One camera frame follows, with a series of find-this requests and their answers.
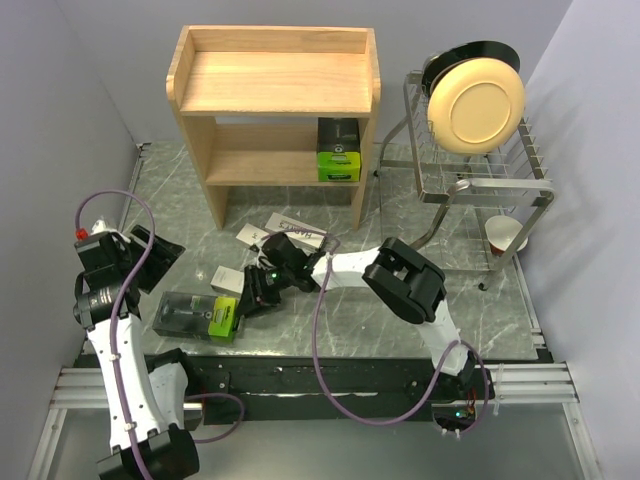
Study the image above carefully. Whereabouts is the beige round plate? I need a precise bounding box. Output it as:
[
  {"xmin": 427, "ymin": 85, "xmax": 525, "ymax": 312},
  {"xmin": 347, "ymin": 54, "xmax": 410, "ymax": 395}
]
[{"xmin": 426, "ymin": 58, "xmax": 526, "ymax": 155}]

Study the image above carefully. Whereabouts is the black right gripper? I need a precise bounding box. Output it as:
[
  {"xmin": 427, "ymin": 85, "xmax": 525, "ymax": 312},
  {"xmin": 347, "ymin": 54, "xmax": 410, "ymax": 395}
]
[{"xmin": 235, "ymin": 264, "xmax": 294, "ymax": 318}]

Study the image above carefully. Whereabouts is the white Harry's labelled razor box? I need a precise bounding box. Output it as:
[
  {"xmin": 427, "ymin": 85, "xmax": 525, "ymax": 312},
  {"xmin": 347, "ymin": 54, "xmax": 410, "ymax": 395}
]
[{"xmin": 265, "ymin": 213, "xmax": 325, "ymax": 249}]

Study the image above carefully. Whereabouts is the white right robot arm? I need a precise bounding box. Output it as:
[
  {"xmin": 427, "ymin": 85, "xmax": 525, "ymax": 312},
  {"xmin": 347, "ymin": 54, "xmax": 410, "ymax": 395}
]
[{"xmin": 236, "ymin": 232, "xmax": 475, "ymax": 398}]

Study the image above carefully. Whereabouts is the black green razor box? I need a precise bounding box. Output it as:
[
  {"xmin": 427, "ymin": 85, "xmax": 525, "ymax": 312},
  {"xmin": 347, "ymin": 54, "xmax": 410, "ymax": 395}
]
[
  {"xmin": 316, "ymin": 118, "xmax": 361, "ymax": 183},
  {"xmin": 152, "ymin": 291, "xmax": 240, "ymax": 343}
]

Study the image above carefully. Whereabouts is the white Harry's razor box front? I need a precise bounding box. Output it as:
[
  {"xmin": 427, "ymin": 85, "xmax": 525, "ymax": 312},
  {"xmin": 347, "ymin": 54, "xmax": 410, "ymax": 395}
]
[{"xmin": 210, "ymin": 265, "xmax": 244, "ymax": 297}]

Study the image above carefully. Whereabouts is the red and white paper cup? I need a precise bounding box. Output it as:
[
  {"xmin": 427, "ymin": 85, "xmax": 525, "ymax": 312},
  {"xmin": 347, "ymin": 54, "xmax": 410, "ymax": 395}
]
[{"xmin": 485, "ymin": 215, "xmax": 523, "ymax": 255}]

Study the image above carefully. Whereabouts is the metal wire dish rack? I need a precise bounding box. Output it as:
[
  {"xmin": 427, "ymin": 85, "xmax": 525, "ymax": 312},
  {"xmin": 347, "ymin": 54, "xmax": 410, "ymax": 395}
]
[{"xmin": 376, "ymin": 71, "xmax": 555, "ymax": 291}]

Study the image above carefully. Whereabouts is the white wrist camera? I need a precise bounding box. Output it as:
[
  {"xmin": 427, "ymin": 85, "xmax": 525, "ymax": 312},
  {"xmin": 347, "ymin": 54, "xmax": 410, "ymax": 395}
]
[
  {"xmin": 249, "ymin": 243, "xmax": 272, "ymax": 269},
  {"xmin": 75, "ymin": 218, "xmax": 122, "ymax": 241}
]

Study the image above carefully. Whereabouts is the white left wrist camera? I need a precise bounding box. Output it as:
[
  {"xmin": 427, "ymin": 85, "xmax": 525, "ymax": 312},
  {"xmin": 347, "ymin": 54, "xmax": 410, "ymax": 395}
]
[{"xmin": 75, "ymin": 218, "xmax": 122, "ymax": 241}]

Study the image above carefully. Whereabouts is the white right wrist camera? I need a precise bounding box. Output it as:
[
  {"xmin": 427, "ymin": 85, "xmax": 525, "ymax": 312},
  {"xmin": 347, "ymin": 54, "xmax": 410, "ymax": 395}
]
[{"xmin": 249, "ymin": 243, "xmax": 272, "ymax": 269}]

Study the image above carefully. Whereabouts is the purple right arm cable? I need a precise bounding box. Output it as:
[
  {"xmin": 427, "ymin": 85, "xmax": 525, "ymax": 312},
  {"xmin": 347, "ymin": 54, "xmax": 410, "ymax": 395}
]
[{"xmin": 259, "ymin": 230, "xmax": 494, "ymax": 427}]

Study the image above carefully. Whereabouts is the white Harry's razor box middle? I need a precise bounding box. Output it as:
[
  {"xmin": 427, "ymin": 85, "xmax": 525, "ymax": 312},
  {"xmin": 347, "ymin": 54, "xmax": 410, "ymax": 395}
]
[{"xmin": 235, "ymin": 223, "xmax": 271, "ymax": 252}]

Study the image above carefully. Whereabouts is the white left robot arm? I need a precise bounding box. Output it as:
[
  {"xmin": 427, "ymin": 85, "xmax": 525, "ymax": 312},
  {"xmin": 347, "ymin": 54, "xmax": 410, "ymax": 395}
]
[{"xmin": 73, "ymin": 220, "xmax": 200, "ymax": 479}]

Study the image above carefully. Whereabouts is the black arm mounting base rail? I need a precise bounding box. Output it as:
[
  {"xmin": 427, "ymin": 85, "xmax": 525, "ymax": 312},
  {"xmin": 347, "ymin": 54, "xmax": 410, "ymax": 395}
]
[{"xmin": 74, "ymin": 349, "xmax": 554, "ymax": 441}]

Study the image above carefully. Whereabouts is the light wooden two-tier shelf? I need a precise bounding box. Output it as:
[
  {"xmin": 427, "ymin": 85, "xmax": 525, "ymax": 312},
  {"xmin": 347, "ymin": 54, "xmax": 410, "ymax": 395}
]
[{"xmin": 166, "ymin": 25, "xmax": 381, "ymax": 228}]

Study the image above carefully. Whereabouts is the black round plate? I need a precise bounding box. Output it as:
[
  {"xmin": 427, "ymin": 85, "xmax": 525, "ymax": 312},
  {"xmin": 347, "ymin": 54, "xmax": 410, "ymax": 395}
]
[{"xmin": 421, "ymin": 40, "xmax": 521, "ymax": 93}]

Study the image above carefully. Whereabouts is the aluminium frame rail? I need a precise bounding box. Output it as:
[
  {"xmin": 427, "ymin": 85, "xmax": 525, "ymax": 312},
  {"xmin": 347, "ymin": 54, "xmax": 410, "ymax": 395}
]
[{"xmin": 27, "ymin": 363, "xmax": 603, "ymax": 479}]

